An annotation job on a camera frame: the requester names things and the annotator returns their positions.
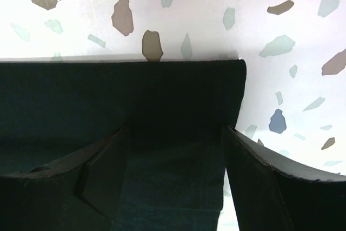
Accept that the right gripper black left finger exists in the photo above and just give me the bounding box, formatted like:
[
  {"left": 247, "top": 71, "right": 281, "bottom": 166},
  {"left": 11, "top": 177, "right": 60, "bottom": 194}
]
[{"left": 1, "top": 126, "right": 130, "bottom": 230}]

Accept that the black t shirt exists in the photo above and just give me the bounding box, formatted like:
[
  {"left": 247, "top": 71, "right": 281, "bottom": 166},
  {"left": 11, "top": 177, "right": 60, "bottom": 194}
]
[{"left": 1, "top": 60, "right": 247, "bottom": 230}]

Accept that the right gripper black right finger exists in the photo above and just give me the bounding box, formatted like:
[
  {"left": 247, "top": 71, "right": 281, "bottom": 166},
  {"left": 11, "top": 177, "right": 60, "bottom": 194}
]
[{"left": 222, "top": 127, "right": 345, "bottom": 230}]

